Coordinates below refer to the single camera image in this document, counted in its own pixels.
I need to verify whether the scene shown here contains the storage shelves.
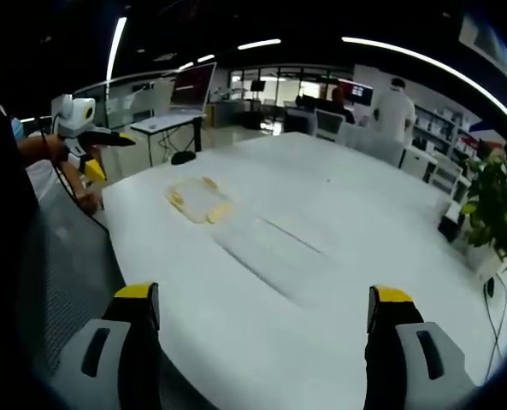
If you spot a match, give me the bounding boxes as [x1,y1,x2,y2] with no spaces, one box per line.
[410,103,486,164]

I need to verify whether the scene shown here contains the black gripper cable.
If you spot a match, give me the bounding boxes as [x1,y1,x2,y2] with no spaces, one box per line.
[40,130,110,234]

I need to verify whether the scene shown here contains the long ceiling light strip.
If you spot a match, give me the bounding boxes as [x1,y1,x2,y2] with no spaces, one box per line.
[105,16,128,83]
[341,36,507,138]

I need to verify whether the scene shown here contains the glass partition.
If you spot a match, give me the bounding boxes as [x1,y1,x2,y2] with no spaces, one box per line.
[72,78,178,130]

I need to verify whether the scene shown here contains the small black object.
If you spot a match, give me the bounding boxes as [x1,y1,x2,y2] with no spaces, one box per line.
[170,150,197,167]

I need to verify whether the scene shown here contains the white low cabinet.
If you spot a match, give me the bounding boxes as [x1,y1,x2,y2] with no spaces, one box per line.
[399,144,439,184]

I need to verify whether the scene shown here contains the green potted plant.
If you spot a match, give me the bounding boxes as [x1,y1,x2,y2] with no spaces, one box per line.
[459,149,507,272]

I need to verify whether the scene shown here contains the computer monitor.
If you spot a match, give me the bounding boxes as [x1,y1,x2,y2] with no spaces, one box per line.
[348,83,374,104]

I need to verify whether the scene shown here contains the person's dark clothing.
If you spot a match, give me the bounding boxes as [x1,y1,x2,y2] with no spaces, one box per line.
[0,106,41,300]

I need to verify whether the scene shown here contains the white side desk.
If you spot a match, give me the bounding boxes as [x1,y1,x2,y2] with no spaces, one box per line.
[130,111,208,168]

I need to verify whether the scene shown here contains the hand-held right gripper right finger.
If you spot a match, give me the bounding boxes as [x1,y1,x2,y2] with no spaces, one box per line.
[363,284,479,410]

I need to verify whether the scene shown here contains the white office chair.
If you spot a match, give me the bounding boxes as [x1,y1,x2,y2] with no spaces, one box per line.
[314,108,347,143]

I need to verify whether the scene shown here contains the thin black cable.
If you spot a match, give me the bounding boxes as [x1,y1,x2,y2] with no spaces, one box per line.
[482,272,507,382]

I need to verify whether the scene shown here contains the small black box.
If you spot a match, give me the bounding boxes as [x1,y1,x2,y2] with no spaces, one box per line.
[438,212,464,243]

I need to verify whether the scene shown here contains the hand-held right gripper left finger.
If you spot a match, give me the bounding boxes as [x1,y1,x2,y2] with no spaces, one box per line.
[51,281,162,410]

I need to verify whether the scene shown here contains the white plant pot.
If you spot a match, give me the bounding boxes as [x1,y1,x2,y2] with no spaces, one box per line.
[465,242,507,284]

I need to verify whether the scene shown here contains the grey mesh chair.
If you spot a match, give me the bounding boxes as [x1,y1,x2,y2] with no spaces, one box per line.
[16,182,127,378]

